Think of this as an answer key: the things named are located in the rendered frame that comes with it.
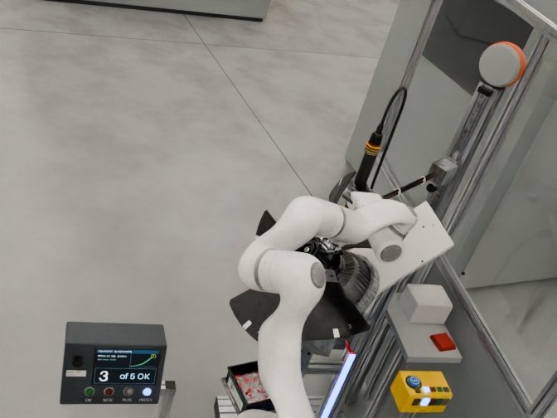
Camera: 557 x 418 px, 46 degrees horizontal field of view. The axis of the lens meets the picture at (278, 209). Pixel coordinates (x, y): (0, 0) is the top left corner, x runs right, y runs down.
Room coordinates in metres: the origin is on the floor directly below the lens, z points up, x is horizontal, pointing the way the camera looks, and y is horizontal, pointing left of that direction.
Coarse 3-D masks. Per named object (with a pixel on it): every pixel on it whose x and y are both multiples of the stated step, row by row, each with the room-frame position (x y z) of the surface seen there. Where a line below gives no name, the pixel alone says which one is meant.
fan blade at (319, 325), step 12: (336, 288) 1.74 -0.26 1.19; (324, 300) 1.67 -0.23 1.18; (336, 300) 1.69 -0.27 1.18; (348, 300) 1.71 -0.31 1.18; (312, 312) 1.63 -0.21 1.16; (324, 312) 1.63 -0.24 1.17; (336, 312) 1.64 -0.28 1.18; (348, 312) 1.65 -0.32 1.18; (312, 324) 1.58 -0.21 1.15; (324, 324) 1.59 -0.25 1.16; (336, 324) 1.59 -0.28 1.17; (360, 324) 1.61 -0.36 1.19; (312, 336) 1.54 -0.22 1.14; (324, 336) 1.55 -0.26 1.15
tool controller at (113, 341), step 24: (72, 336) 1.16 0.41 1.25; (96, 336) 1.19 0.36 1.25; (120, 336) 1.21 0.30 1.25; (144, 336) 1.24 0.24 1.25; (72, 360) 1.11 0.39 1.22; (96, 360) 1.14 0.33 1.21; (120, 360) 1.16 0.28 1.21; (144, 360) 1.19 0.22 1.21; (72, 384) 1.11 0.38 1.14; (96, 384) 1.13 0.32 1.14; (120, 384) 1.15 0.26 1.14; (144, 384) 1.17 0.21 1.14
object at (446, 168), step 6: (438, 162) 2.31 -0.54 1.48; (444, 162) 2.32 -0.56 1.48; (450, 162) 2.34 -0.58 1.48; (456, 162) 2.34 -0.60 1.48; (432, 168) 2.28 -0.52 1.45; (438, 168) 2.27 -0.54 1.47; (444, 168) 2.27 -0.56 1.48; (450, 168) 2.28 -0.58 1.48; (456, 168) 2.31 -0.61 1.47; (438, 174) 2.26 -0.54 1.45; (444, 174) 2.25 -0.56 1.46; (450, 174) 2.29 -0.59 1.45; (432, 180) 2.27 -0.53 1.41; (438, 180) 2.26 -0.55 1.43; (444, 180) 2.26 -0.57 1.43; (450, 180) 2.31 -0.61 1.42
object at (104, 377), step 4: (96, 368) 1.14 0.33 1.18; (100, 368) 1.14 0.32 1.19; (104, 368) 1.14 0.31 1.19; (108, 368) 1.15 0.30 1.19; (112, 368) 1.15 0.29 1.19; (96, 372) 1.13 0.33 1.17; (100, 372) 1.14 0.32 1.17; (104, 372) 1.14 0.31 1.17; (108, 372) 1.14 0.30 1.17; (112, 372) 1.15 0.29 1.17; (96, 376) 1.13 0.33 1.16; (100, 376) 1.14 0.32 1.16; (104, 376) 1.14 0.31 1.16; (108, 376) 1.14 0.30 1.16; (112, 376) 1.15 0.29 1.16; (96, 380) 1.13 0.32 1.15; (100, 380) 1.13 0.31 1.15; (104, 380) 1.14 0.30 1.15; (108, 380) 1.14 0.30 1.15; (112, 380) 1.14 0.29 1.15
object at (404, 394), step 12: (408, 372) 1.58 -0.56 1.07; (420, 372) 1.60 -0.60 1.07; (432, 372) 1.61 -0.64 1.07; (396, 384) 1.56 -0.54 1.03; (408, 384) 1.53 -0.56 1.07; (420, 384) 1.54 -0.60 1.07; (432, 384) 1.56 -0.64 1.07; (444, 384) 1.58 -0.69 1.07; (396, 396) 1.53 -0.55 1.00; (408, 396) 1.49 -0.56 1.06; (420, 396) 1.50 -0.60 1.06; (432, 396) 1.52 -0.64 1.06; (444, 396) 1.53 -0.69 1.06; (408, 408) 1.49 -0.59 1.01; (420, 408) 1.51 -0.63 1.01; (432, 408) 1.53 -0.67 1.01; (444, 408) 1.54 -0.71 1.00
